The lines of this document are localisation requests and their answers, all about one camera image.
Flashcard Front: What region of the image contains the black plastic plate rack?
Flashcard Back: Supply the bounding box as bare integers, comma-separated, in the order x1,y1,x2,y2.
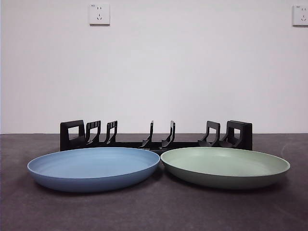
60,119,253,156

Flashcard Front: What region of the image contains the white wall socket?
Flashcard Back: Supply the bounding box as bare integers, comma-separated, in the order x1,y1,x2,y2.
292,4,308,27
89,2,111,26

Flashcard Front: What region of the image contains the blue round plate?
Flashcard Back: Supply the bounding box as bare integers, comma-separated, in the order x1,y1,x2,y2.
26,147,161,186

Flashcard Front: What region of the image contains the green round plate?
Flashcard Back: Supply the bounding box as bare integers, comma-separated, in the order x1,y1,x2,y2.
160,146,291,189

